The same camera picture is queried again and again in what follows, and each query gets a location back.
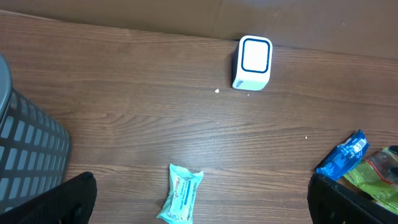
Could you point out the white barcode scanner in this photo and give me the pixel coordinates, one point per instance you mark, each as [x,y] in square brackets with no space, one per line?
[251,66]

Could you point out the grey plastic mesh basket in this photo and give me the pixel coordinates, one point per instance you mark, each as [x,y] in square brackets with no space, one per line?
[35,148]

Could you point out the blue snack packet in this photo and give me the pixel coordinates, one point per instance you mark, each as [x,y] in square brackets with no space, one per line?
[344,157]

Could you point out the brown cardboard backboard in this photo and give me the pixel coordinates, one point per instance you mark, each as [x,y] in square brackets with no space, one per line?
[352,27]

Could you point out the mint green wipes packet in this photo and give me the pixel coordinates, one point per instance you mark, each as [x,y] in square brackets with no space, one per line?
[179,205]

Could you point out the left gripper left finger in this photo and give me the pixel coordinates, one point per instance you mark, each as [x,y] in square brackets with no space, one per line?
[72,202]

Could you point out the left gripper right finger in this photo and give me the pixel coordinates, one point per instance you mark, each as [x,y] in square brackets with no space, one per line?
[330,203]

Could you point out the green red snack packet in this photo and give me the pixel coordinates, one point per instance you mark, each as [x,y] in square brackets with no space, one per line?
[377,176]

